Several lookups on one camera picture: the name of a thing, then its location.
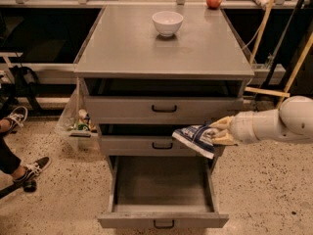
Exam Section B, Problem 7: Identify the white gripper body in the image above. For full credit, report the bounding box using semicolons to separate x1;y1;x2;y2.
230;111;257;143

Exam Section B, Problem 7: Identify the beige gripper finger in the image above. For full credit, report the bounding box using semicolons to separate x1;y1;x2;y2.
210;116;234;130
212;130;236;146

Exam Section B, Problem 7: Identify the blue chip bag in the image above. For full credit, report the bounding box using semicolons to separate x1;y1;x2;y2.
172;125;217;160

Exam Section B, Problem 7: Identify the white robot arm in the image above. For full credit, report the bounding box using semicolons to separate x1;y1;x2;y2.
210;96;313;145

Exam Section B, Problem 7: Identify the grey drawer cabinet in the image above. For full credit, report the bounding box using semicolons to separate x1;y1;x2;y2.
72;4;255;174

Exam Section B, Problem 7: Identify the grey bottom drawer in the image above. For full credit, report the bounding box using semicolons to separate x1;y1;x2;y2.
98;157;229;229

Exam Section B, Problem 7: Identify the grey drawer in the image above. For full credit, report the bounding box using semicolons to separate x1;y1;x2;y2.
80;78;244;125
99;123;201;157
98;157;229;229

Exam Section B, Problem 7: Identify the grey middle drawer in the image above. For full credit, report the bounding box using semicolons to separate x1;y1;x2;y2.
99;123;201;157

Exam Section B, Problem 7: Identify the grey top drawer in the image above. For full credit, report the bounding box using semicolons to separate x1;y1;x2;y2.
80;78;244;125

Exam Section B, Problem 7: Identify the white ceramic bowl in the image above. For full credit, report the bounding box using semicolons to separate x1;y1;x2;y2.
152;11;184;37

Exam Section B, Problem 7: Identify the clear plastic storage bin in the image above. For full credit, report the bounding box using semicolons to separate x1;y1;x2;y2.
55;89;99;150

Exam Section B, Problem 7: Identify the black sneaker lower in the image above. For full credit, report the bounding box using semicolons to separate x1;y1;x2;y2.
12;157;51;183

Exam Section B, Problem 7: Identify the black sneaker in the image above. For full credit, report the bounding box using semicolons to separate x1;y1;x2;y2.
12;157;51;183
5;106;28;132

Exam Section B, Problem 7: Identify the black chair caster wheel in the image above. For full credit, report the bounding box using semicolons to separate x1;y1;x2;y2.
23;179;37;193

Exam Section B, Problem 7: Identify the black sneaker upper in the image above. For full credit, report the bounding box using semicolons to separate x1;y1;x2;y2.
5;106;28;132

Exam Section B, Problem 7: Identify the black trouser leg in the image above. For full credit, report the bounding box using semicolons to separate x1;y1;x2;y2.
0;137;21;174

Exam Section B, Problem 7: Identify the wooden easel frame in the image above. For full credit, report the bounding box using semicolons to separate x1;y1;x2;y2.
246;0;313;108

